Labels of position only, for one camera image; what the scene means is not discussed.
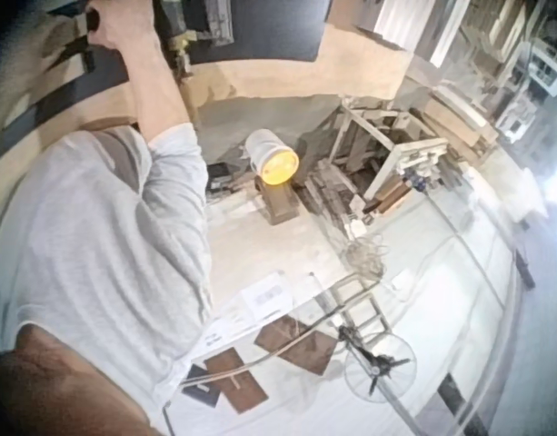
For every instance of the person's right hand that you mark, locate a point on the person's right hand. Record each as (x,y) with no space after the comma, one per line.
(123,22)

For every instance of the person's right fingers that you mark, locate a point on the person's right fingers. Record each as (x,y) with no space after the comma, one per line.
(97,32)

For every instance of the yellow clamp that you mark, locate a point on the yellow clamp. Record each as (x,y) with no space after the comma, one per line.
(180,45)

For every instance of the grey framed panel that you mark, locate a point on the grey framed panel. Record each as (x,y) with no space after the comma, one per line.
(218,20)

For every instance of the large black panel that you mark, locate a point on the large black panel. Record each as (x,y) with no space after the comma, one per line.
(269,34)

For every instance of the pile of dark scraps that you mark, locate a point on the pile of dark scraps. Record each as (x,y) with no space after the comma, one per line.
(222,176)

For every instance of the white bucket with yellow inside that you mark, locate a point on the white bucket with yellow inside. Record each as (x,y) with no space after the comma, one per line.
(271,154)

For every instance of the wooden block stand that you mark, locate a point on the wooden block stand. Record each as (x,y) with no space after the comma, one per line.
(280,202)

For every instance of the wooden cart with lumber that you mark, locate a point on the wooden cart with lumber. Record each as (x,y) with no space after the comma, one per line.
(378,150)

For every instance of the white paper sheet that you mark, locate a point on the white paper sheet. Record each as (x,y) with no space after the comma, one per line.
(264,295)

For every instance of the white upright panel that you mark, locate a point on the white upright panel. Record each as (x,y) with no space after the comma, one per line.
(410,27)

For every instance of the brown square board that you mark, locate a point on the brown square board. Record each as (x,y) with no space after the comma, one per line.
(282,333)
(312,352)

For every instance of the thin wooden strip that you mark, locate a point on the thin wooden strip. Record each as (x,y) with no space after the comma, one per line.
(260,361)

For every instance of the brown rectangular board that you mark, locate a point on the brown rectangular board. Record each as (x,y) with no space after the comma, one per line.
(236,379)

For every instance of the stack of wooden boards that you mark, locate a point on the stack of wooden boards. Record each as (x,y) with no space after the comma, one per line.
(464,122)

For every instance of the shelf with wood stock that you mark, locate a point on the shelf with wood stock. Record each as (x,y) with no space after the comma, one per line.
(514,59)

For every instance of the small black bar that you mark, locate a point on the small black bar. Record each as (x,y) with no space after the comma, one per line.
(526,269)

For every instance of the metal ladder frame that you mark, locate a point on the metal ladder frame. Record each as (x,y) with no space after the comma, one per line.
(360,302)

